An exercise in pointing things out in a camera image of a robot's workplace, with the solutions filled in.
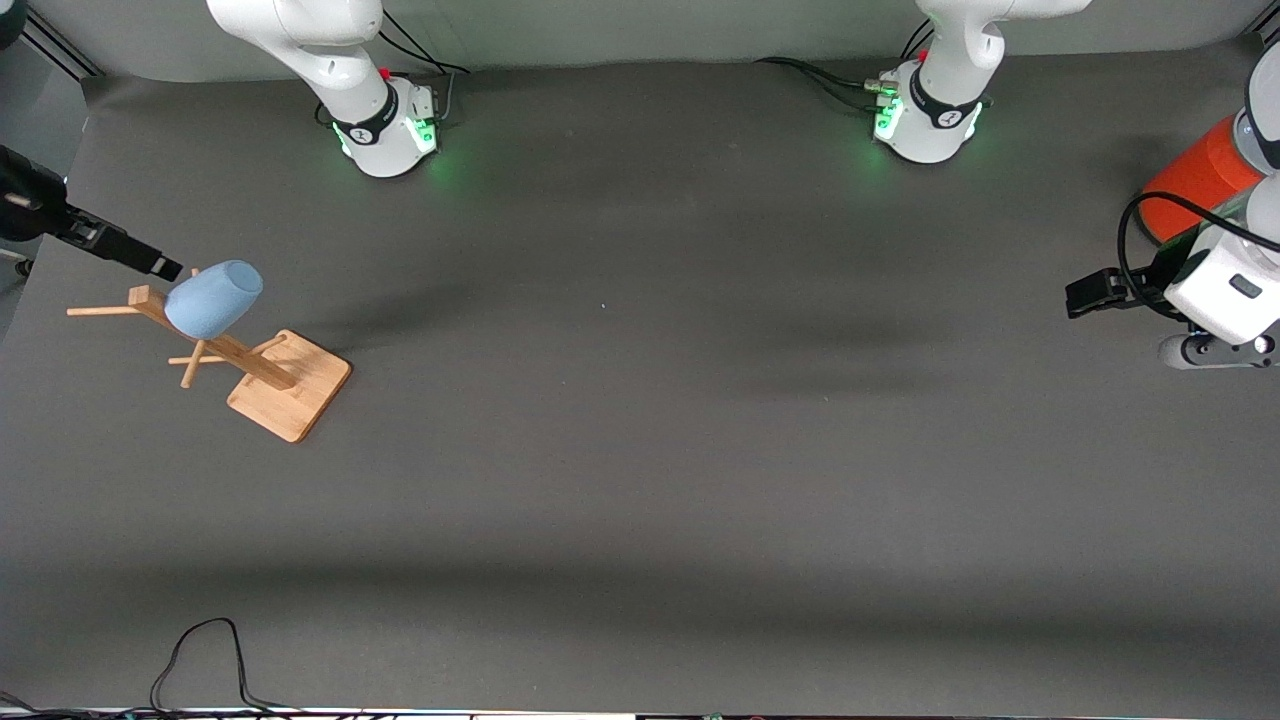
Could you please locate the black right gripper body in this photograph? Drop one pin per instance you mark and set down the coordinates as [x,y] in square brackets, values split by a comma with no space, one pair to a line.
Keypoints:
[30,203]

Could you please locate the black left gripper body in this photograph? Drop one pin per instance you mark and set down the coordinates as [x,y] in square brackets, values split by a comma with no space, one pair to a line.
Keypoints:
[1150,283]

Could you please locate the light blue cup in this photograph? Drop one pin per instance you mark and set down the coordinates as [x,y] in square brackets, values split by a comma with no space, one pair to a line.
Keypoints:
[212,298]

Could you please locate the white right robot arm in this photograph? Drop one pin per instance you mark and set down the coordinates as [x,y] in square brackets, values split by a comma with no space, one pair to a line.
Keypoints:
[330,60]

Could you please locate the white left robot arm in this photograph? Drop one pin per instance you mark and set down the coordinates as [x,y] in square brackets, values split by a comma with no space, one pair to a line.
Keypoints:
[940,60]

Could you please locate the wooden cup rack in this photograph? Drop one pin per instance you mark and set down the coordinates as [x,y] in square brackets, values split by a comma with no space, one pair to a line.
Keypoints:
[290,390]

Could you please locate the orange can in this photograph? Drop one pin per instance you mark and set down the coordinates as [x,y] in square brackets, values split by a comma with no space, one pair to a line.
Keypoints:
[1200,180]

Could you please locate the dark grey table mat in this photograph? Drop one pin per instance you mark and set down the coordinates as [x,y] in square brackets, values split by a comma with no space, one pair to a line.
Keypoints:
[640,550]

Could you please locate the black metal rail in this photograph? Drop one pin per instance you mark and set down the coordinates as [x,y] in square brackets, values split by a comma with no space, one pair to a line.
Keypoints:
[60,45]

